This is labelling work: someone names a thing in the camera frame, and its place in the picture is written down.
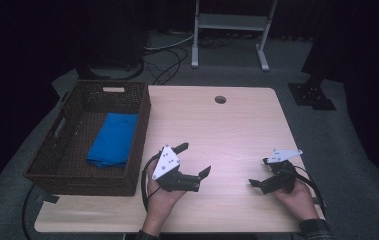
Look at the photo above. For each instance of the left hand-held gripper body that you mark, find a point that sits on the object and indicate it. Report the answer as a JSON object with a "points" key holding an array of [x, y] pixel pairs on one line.
{"points": [[173, 173]]}

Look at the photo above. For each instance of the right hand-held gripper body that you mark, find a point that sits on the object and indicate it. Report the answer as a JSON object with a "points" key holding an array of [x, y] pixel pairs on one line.
{"points": [[282, 178]]}

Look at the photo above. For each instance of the brown wicker basket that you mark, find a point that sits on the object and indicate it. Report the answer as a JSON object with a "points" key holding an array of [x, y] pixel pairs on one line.
{"points": [[73, 126]]}

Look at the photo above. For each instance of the person's right hand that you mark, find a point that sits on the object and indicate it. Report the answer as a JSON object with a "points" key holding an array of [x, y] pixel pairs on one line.
{"points": [[297, 200]]}

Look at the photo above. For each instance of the white metal stand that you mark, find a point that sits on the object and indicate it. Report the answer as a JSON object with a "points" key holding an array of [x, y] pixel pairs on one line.
{"points": [[230, 21]]}

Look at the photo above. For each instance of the black tape piece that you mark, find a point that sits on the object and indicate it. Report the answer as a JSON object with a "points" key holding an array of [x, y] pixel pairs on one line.
{"points": [[47, 198]]}

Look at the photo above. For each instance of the person's left hand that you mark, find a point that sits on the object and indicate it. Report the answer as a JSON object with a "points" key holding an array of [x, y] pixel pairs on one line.
{"points": [[162, 203]]}

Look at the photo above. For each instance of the black stand base plate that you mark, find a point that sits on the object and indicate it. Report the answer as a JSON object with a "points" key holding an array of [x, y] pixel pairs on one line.
{"points": [[310, 96]]}

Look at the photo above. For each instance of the blue t-shirt with white print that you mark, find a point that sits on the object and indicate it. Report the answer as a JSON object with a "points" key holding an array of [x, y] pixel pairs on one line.
{"points": [[113, 140]]}

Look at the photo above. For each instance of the dark round stand base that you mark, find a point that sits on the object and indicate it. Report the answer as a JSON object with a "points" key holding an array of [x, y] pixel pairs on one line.
{"points": [[110, 74]]}

